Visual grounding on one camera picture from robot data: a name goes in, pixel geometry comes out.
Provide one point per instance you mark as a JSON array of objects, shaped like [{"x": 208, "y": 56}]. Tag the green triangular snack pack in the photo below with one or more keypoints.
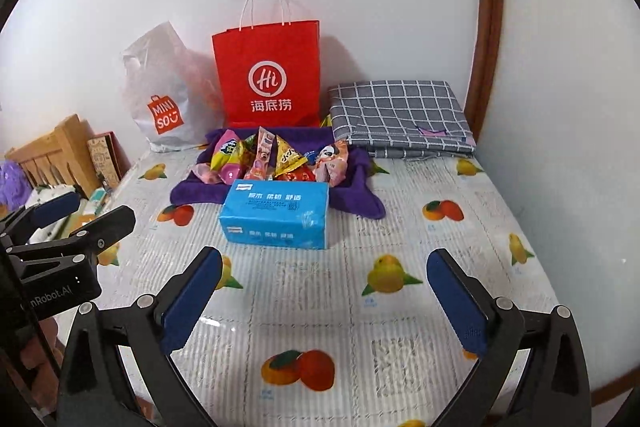
[{"x": 248, "y": 151}]

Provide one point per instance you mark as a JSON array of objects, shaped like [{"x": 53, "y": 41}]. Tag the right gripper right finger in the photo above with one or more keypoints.
[{"x": 553, "y": 389}]

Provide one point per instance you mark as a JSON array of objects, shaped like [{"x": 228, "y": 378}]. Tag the fruit pattern tablecloth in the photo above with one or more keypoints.
[{"x": 348, "y": 336}]

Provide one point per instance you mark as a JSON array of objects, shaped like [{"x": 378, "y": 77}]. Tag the yellow triangular snack pack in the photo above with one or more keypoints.
[{"x": 288, "y": 159}]

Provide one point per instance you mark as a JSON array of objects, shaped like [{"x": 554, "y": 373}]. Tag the red snack packet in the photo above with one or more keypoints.
[{"x": 302, "y": 174}]

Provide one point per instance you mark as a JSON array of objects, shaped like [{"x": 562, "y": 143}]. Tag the blue tissue pack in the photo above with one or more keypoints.
[{"x": 287, "y": 214}]

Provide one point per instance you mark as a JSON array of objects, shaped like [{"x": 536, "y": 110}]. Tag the grey checked folded cloth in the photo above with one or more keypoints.
[{"x": 401, "y": 119}]

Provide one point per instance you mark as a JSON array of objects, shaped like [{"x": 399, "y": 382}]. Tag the wooden chair back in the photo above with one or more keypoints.
[{"x": 60, "y": 157}]

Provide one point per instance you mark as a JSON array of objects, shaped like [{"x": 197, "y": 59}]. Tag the pink small snack packet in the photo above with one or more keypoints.
[{"x": 206, "y": 174}]

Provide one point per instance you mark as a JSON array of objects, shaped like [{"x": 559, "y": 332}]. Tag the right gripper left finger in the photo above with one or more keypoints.
[{"x": 95, "y": 389}]

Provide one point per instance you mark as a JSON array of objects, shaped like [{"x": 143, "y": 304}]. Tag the pink cartoon snack bag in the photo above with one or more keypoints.
[{"x": 331, "y": 163}]

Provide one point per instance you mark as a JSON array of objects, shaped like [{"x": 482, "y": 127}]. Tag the pink yellow snack bag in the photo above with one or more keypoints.
[{"x": 227, "y": 144}]

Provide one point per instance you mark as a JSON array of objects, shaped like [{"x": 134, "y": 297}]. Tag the brown wooden door frame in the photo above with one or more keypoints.
[{"x": 486, "y": 51}]

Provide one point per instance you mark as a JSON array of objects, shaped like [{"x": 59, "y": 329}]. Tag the purple towel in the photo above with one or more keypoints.
[{"x": 352, "y": 196}]

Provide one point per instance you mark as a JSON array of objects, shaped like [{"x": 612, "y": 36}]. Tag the red paper shopping bag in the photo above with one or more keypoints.
[{"x": 269, "y": 74}]

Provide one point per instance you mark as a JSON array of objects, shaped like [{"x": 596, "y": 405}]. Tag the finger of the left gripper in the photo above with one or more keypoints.
[
  {"x": 26, "y": 220},
  {"x": 100, "y": 226}
]

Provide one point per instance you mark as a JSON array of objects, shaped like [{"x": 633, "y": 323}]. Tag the white Miniso plastic bag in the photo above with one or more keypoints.
[{"x": 170, "y": 91}]

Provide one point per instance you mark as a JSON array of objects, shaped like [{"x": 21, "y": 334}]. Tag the pink stick snack packet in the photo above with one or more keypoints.
[{"x": 264, "y": 144}]

